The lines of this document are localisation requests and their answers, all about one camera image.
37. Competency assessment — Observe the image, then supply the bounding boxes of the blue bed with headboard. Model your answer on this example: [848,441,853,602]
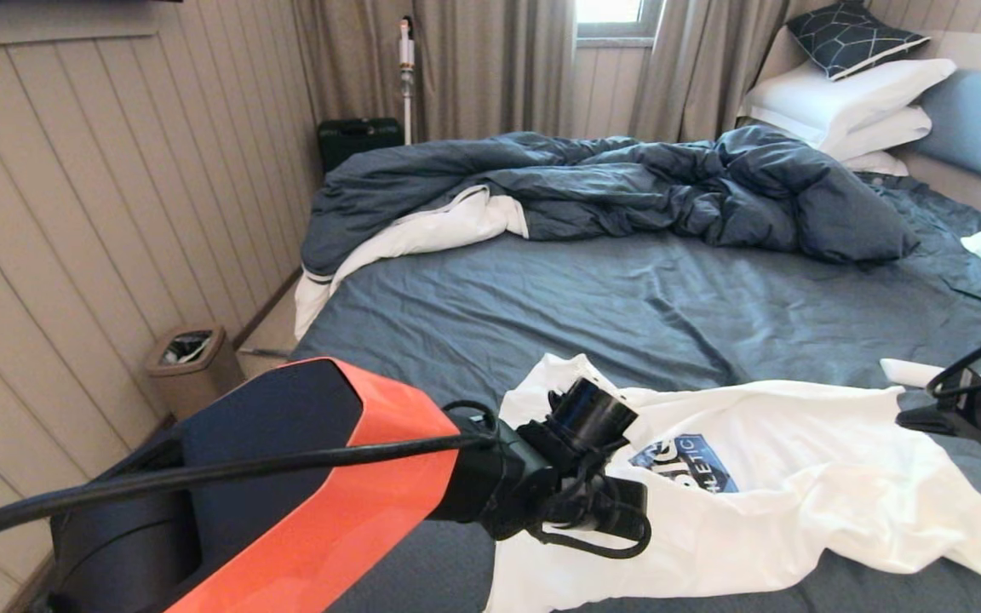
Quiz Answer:
[137,173,981,613]

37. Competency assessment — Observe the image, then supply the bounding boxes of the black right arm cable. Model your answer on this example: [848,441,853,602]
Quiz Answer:
[925,306,981,401]

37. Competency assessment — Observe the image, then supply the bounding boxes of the brown trash bin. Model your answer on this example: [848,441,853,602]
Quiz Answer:
[144,323,246,420]

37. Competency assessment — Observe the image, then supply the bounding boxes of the beige bed headboard frame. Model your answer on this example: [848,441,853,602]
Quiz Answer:
[899,32,981,228]

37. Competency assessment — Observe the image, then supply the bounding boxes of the dark blue crumpled duvet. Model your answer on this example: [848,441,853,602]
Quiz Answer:
[295,127,919,340]

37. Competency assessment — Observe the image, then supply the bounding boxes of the white t-shirt blue print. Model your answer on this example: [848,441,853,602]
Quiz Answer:
[484,352,981,613]

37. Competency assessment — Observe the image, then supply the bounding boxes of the window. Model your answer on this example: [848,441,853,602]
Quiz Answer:
[574,0,667,44]

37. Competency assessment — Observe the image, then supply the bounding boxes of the dark patterned pillow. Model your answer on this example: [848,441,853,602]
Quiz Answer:
[785,0,931,83]

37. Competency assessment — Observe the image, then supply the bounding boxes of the beige curtain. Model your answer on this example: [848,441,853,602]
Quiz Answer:
[290,0,577,146]
[627,0,808,146]

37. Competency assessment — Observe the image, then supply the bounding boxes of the white stick vacuum cleaner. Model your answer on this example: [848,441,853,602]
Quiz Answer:
[399,14,418,146]

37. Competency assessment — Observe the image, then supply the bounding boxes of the black suitcase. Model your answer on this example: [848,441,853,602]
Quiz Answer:
[317,116,404,175]

